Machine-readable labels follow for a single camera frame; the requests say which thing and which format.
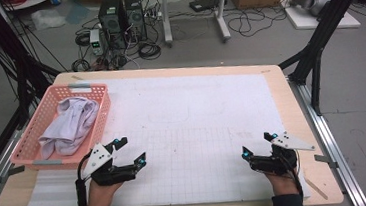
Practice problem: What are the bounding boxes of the lilac patterned cloth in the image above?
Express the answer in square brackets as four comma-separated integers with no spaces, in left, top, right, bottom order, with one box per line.
[34,94,104,160]

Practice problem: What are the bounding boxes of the white foam mat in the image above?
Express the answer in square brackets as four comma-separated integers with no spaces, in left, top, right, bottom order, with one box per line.
[15,61,312,206]

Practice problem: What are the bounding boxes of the black metal frame stand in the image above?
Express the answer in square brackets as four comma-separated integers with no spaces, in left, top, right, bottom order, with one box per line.
[271,0,366,119]
[0,0,72,190]

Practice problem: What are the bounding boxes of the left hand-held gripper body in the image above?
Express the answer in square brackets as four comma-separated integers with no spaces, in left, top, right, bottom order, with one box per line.
[79,139,142,189]

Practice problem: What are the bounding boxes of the loose black floor cables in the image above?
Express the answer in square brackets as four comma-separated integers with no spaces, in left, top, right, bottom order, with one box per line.
[226,3,289,40]

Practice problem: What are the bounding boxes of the white round table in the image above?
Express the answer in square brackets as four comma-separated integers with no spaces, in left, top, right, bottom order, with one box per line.
[0,0,58,12]

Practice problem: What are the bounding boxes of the clear plastic bag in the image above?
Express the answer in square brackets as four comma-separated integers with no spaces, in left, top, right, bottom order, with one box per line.
[30,6,68,32]

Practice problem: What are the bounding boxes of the flat black device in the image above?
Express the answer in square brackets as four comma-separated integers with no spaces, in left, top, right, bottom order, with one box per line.
[188,0,229,14]

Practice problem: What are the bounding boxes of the grey metal bracket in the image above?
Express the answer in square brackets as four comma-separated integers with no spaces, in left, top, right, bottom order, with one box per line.
[0,164,27,184]
[314,152,340,171]

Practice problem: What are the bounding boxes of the person's left hand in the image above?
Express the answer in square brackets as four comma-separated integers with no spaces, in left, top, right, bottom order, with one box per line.
[82,177,126,206]

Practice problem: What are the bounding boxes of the small black computer tower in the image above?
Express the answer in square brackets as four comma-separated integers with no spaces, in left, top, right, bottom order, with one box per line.
[123,0,148,44]

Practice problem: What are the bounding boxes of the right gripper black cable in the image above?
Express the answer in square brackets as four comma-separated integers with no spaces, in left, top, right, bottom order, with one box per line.
[284,152,306,205]

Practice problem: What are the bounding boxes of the person's right hand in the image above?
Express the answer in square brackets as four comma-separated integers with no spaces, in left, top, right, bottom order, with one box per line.
[264,167,302,198]

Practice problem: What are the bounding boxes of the white floor board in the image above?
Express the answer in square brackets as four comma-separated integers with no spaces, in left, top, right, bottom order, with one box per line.
[280,0,362,35]

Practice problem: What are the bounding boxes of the white desk leg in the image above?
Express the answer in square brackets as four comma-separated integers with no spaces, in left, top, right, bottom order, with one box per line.
[160,0,174,48]
[213,0,234,44]

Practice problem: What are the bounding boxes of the large black computer tower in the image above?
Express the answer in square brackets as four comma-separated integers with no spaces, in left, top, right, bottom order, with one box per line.
[96,0,130,53]

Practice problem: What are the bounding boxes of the pink plastic basket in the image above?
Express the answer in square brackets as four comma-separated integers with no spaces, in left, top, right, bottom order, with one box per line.
[3,79,117,176]

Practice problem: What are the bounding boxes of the grey bench power supply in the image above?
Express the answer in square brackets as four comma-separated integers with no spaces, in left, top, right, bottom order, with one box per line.
[88,28,105,58]

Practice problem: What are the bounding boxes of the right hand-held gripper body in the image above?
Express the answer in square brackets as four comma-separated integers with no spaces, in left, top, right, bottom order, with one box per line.
[247,129,318,179]

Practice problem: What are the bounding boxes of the coiled black cable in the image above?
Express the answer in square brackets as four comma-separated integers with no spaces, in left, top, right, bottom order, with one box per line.
[136,39,163,62]

